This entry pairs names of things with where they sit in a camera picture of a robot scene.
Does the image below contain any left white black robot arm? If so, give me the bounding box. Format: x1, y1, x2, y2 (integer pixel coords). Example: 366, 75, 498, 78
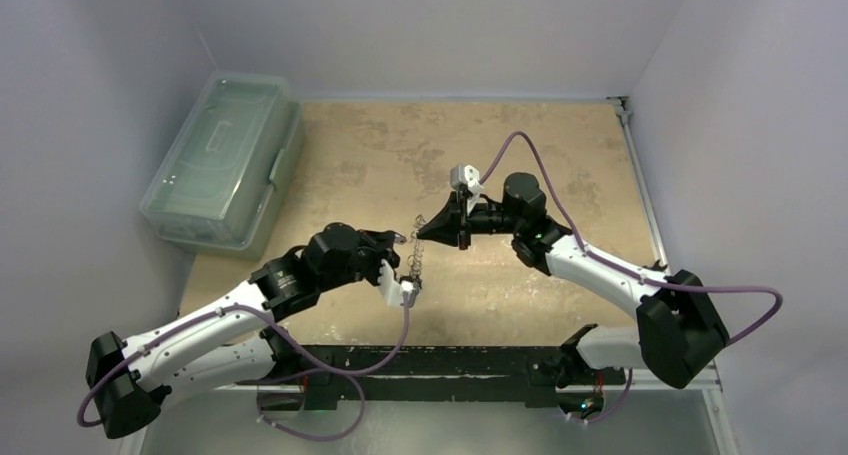
76, 222, 417, 439

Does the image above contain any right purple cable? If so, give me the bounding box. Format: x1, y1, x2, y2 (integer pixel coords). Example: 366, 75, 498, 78
480, 131, 784, 427

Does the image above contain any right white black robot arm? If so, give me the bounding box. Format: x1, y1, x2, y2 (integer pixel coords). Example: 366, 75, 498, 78
417, 165, 731, 389

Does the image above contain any large keyring with keys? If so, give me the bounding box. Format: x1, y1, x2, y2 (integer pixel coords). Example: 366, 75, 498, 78
407, 214, 426, 291

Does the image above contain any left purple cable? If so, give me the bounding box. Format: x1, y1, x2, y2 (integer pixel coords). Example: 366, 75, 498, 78
76, 302, 412, 443

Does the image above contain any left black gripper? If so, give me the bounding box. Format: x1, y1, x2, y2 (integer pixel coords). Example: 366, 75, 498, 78
319, 228, 399, 292

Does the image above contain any aluminium frame rail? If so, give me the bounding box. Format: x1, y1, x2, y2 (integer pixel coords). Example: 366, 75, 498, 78
117, 97, 740, 455

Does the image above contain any purple cable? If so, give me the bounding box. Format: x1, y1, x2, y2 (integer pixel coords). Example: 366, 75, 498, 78
480, 131, 784, 427
76, 302, 412, 443

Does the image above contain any translucent green plastic storage box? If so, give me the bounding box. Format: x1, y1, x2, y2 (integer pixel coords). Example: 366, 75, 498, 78
140, 71, 305, 260

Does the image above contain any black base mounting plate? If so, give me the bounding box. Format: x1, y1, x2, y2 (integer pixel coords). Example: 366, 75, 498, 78
257, 345, 627, 411

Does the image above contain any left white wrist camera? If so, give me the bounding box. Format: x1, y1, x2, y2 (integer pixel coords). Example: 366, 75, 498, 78
377, 260, 422, 309

